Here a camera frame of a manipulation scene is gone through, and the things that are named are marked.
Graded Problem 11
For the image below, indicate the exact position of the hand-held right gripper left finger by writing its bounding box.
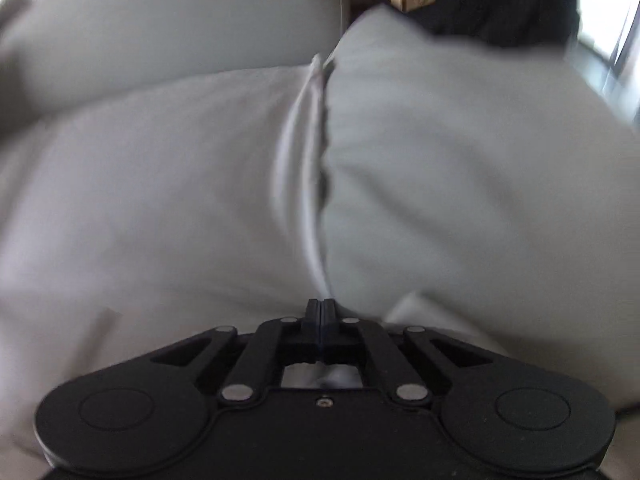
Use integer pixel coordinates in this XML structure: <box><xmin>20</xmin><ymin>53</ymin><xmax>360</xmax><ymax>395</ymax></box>
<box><xmin>150</xmin><ymin>299</ymin><xmax>321</xmax><ymax>406</ymax></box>

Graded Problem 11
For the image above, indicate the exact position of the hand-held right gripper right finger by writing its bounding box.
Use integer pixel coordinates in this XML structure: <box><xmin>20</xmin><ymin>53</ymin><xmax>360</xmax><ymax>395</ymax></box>
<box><xmin>322</xmin><ymin>299</ymin><xmax>493</xmax><ymax>406</ymax></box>

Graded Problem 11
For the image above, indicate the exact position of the white sheet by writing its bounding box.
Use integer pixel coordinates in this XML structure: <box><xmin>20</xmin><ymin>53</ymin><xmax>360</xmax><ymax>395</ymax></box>
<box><xmin>0</xmin><ymin>54</ymin><xmax>506</xmax><ymax>466</ymax></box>

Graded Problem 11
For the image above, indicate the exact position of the grey sofa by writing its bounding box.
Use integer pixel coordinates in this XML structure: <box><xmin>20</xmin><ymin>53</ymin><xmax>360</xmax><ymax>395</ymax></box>
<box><xmin>0</xmin><ymin>0</ymin><xmax>640</xmax><ymax>416</ymax></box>

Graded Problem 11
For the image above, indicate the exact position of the black folded garment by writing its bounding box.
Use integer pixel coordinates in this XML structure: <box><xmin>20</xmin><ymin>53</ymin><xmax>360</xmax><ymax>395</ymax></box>
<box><xmin>412</xmin><ymin>0</ymin><xmax>582</xmax><ymax>50</ymax></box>

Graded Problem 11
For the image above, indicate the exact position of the window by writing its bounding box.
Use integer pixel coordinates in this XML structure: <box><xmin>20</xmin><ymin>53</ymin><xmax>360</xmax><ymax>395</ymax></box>
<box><xmin>570</xmin><ymin>0</ymin><xmax>640</xmax><ymax>128</ymax></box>

